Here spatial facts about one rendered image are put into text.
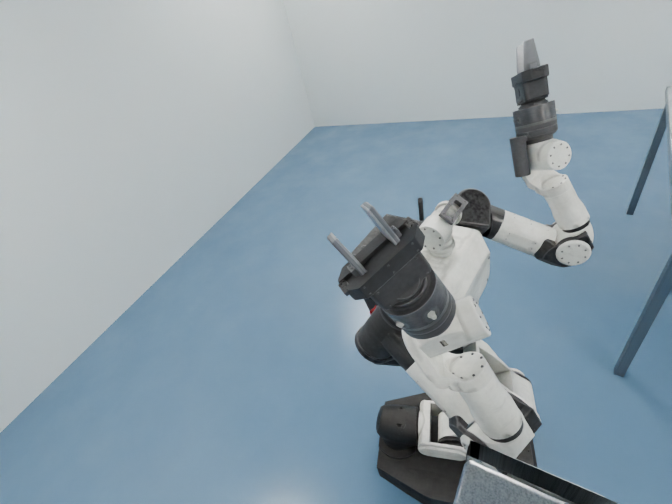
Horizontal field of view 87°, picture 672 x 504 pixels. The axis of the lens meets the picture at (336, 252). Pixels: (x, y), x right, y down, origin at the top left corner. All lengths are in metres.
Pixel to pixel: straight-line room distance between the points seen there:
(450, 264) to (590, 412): 1.45
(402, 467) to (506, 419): 1.15
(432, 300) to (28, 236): 2.83
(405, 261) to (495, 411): 0.32
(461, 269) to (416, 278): 0.41
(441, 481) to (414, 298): 1.35
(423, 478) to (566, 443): 0.69
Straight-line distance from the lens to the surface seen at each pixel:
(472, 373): 0.62
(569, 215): 1.07
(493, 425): 0.68
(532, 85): 0.98
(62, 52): 3.28
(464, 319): 0.55
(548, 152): 0.97
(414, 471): 1.78
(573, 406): 2.18
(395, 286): 0.46
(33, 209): 3.07
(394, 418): 1.66
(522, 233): 1.08
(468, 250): 0.91
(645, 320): 2.02
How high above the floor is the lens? 1.85
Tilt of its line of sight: 38 degrees down
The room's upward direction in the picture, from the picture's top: 15 degrees counter-clockwise
